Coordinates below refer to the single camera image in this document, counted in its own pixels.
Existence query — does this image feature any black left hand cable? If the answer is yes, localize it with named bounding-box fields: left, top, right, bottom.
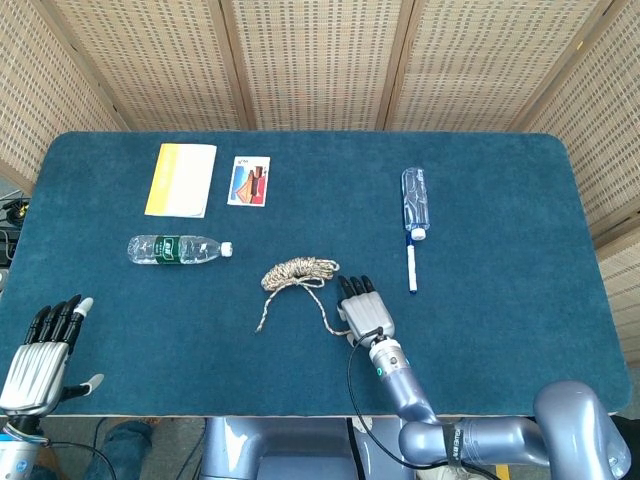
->
left=42, top=438, right=119, bottom=480

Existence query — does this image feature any blue jeans leg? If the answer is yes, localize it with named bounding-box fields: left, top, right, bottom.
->
left=84, top=419, right=154, bottom=480

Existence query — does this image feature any black torso cable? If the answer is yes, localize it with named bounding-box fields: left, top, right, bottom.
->
left=345, top=417, right=362, bottom=480

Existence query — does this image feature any blue felt table cover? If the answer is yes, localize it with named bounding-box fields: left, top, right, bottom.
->
left=0, top=130, right=631, bottom=419

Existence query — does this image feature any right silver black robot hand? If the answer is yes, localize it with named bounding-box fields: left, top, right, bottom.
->
left=335, top=273, right=397, bottom=349

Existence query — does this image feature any grey-blue robot torso base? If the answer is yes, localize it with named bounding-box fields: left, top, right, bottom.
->
left=199, top=416, right=416, bottom=480

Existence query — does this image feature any black equipment box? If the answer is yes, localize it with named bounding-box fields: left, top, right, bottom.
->
left=0, top=227, right=21, bottom=267

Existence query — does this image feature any woven bamboo screen panel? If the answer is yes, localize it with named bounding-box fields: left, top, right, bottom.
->
left=219, top=0, right=416, bottom=132
left=384, top=0, right=606, bottom=134
left=0, top=0, right=131, bottom=196
left=39, top=0, right=251, bottom=132
left=592, top=209, right=640, bottom=371
left=519, top=0, right=640, bottom=241

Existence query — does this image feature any black cloth garment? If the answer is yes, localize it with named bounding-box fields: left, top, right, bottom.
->
left=612, top=412, right=640, bottom=454

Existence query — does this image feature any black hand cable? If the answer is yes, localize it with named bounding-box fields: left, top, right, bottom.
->
left=42, top=438, right=119, bottom=480
left=346, top=326, right=506, bottom=474

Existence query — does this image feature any picture card with red building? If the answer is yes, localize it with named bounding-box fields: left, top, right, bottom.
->
left=226, top=155, right=272, bottom=207

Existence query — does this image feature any yellow white booklet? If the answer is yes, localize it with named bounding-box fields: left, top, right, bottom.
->
left=144, top=143, right=218, bottom=220

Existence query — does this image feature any green label water bottle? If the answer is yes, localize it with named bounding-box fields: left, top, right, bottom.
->
left=127, top=233, right=234, bottom=266

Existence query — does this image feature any black velcro arm strap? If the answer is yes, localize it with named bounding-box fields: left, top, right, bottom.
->
left=442, top=423, right=465, bottom=470

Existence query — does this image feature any black yellow tool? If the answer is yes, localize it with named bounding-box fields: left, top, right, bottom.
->
left=1, top=197, right=31, bottom=225

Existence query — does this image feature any white marker with blue cap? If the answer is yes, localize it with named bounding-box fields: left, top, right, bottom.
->
left=405, top=238, right=419, bottom=296

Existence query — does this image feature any black right hand cable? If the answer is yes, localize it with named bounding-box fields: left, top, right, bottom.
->
left=346, top=326, right=506, bottom=474

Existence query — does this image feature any clear blue-tinted water bottle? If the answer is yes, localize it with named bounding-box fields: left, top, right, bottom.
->
left=400, top=167, right=431, bottom=242

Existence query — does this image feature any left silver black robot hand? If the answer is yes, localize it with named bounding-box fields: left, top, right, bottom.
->
left=0, top=293, right=105, bottom=419

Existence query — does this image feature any beige braided rope bundle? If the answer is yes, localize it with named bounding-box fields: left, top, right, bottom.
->
left=255, top=256, right=354, bottom=337

